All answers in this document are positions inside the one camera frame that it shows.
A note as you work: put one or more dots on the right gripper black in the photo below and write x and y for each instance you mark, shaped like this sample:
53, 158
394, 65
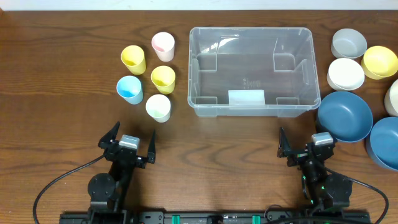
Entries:
300, 154

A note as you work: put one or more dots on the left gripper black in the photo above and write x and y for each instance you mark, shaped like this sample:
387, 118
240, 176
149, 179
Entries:
125, 155

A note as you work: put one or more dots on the dark blue large bowl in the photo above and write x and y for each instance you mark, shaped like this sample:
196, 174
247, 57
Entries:
346, 116

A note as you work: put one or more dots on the white small bowl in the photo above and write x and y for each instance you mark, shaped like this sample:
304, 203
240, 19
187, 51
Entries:
345, 74

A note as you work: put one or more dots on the beige large bowl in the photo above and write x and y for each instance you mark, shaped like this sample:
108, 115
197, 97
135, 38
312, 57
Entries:
390, 100

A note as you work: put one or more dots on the yellow small bowl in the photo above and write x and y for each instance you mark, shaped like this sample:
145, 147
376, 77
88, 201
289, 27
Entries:
379, 62

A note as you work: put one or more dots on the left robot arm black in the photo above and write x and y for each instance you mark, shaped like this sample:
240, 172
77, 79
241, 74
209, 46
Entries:
108, 190

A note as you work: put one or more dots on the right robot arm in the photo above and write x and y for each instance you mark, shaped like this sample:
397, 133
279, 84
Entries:
327, 191

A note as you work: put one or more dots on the clear plastic storage container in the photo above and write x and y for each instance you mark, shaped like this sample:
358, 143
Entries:
278, 60

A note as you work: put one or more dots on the pale green plastic cup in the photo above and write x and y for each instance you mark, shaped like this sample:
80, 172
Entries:
159, 108

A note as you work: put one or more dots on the light blue plastic cup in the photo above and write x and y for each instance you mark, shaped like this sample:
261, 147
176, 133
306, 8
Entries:
130, 88

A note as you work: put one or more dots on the yellow plastic cup near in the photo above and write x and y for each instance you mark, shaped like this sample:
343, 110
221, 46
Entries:
163, 77

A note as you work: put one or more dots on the yellow plastic cup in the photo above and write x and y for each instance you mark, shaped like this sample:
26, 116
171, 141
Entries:
133, 58
163, 77

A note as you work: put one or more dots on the yellow plastic cup far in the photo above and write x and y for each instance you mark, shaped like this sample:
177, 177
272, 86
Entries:
133, 58

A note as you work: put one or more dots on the pink plastic cup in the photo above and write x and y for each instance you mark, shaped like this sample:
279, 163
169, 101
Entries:
164, 45

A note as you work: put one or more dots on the grey small bowl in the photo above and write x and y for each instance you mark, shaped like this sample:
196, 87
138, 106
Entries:
348, 43

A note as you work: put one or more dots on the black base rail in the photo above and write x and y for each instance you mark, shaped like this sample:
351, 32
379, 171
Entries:
158, 217

